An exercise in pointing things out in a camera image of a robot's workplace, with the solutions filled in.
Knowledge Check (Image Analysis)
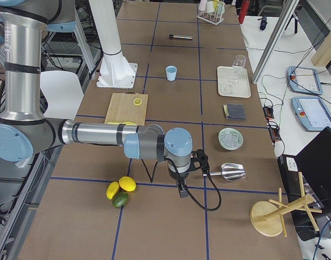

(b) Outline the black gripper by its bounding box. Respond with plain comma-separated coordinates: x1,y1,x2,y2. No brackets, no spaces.
168,165,189,198

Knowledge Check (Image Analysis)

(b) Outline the yellow lemon half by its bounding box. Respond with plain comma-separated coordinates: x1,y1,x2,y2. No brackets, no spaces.
133,97,142,106

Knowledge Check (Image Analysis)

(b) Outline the metal muddler stick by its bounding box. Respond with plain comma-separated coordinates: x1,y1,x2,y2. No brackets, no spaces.
168,34,193,41

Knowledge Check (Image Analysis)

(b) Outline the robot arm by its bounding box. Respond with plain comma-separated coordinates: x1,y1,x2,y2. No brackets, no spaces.
0,1,194,198

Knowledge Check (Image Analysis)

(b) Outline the light blue cup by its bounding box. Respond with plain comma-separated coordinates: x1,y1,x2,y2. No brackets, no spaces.
166,66,177,81

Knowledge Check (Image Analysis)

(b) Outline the white cup rack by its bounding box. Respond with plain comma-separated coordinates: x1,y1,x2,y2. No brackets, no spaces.
197,10,224,25

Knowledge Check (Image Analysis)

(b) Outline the white cup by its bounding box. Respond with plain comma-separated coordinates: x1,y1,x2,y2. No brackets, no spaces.
198,0,207,12

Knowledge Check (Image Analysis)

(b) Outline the green cup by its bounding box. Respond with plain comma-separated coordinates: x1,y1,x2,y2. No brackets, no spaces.
216,2,225,17

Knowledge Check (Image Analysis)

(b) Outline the yellow cup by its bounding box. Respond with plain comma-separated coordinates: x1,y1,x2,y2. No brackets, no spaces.
212,0,219,11

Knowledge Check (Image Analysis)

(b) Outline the metal ice scoop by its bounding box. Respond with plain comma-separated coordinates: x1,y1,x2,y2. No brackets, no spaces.
210,162,246,181

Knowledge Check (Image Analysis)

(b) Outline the green bowl with ice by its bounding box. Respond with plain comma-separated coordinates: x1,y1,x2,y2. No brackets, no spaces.
218,128,243,151

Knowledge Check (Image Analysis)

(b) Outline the yellow plastic knife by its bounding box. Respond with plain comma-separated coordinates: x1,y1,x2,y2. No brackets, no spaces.
106,121,137,125

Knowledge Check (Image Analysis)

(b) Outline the wooden mug tree stand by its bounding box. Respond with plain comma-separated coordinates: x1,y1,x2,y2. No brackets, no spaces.
250,172,322,237

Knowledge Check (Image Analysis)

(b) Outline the grey folded cloth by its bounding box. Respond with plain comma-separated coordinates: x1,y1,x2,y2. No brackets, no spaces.
223,103,246,120

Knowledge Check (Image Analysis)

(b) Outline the wooden cutting board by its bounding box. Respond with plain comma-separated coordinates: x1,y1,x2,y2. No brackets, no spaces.
105,93,148,126

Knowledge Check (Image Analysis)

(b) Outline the cream serving tray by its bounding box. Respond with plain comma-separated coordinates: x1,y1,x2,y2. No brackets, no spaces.
217,66,251,99

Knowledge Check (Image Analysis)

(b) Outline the clear wine glass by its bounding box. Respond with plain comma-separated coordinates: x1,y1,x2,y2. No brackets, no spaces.
230,54,246,83

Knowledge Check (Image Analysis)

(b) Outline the black monitor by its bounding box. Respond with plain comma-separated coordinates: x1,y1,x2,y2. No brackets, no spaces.
287,126,331,217

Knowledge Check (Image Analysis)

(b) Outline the lower blue teach pendant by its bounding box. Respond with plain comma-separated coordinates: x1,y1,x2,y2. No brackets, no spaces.
291,97,331,132

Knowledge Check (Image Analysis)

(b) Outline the blue teach pendant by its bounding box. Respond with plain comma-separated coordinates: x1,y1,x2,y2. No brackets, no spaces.
287,66,323,95
291,97,331,132

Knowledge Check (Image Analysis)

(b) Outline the white chair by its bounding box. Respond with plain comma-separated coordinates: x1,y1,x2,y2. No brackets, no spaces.
40,70,83,120

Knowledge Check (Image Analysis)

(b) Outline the upper blue teach pendant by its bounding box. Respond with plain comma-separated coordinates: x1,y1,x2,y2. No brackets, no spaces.
287,66,323,95

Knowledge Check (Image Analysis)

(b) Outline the black folded umbrella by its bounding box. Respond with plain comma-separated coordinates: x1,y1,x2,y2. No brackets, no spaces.
259,16,268,31

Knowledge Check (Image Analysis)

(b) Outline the red cylinder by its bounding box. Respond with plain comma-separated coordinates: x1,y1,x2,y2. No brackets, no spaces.
238,0,250,24

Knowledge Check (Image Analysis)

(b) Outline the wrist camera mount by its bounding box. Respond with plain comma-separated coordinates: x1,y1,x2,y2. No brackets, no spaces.
187,149,210,173

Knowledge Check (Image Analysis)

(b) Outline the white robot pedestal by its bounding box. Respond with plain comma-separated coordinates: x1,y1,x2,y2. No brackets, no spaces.
89,0,138,89

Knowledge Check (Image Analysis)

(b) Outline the aluminium frame post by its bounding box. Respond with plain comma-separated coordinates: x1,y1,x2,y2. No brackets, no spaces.
251,0,299,84

